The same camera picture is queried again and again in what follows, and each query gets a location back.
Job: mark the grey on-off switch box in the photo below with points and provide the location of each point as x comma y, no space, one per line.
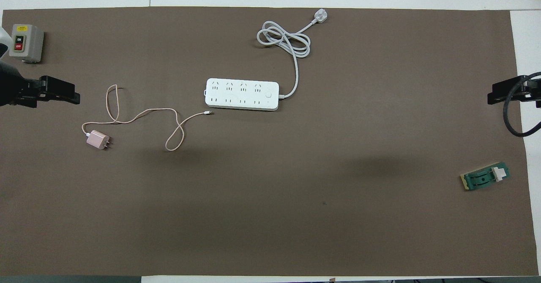
27,42

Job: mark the white power strip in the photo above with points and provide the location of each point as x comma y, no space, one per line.
241,94

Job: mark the green knife switch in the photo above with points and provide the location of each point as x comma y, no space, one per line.
482,179

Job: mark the brown table mat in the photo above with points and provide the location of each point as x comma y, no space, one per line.
296,190

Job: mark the pink charger adapter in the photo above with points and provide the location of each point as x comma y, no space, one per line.
98,139

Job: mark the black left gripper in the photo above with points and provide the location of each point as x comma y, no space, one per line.
15,86

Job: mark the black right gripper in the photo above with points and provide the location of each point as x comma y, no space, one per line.
533,92

